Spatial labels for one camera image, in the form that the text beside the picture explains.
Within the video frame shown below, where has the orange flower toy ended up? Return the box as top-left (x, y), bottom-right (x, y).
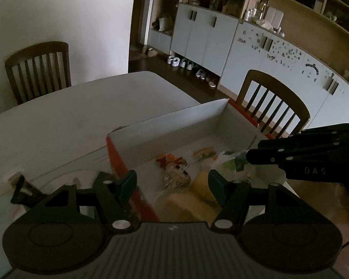
top-left (155, 153), bottom-right (184, 167)

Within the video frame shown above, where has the wooden slat-back chair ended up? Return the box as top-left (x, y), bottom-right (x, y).
top-left (235, 70), bottom-right (311, 139)
top-left (4, 41), bottom-right (72, 106)

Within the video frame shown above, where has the dark wooden door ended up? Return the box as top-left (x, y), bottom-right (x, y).
top-left (129, 0), bottom-right (155, 50)

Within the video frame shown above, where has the red cardboard box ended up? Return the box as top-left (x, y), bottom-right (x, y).
top-left (105, 98), bottom-right (288, 223)

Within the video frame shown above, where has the white container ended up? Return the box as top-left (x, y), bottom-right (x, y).
top-left (267, 8), bottom-right (284, 28)

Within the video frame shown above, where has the black packet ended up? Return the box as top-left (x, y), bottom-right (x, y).
top-left (10, 174), bottom-right (49, 208)

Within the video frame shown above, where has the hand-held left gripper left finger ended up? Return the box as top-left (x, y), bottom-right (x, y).
top-left (25, 169), bottom-right (138, 234)

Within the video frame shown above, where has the striped tiger plush toy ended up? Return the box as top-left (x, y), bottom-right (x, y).
top-left (162, 163), bottom-right (192, 191)

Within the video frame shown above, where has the small brown toy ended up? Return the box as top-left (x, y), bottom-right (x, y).
top-left (192, 147), bottom-right (217, 159)

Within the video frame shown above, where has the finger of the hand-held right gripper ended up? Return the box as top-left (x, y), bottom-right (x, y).
top-left (247, 136), bottom-right (349, 168)
top-left (296, 123), bottom-right (349, 137)

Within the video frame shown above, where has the white tote bag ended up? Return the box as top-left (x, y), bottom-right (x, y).
top-left (158, 13), bottom-right (173, 32)

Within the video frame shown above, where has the row of shoes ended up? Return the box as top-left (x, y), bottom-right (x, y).
top-left (167, 55), bottom-right (218, 88)

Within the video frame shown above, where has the grey wall cabinet unit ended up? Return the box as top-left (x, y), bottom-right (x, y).
top-left (147, 0), bottom-right (349, 140)

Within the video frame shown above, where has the tan flat pad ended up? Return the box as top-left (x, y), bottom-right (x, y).
top-left (156, 193), bottom-right (223, 224)

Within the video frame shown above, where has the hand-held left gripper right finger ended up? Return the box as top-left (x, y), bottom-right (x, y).
top-left (208, 169), bottom-right (317, 236)

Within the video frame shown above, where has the yellow cookie plush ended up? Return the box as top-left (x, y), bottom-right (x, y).
top-left (190, 171), bottom-right (218, 202)

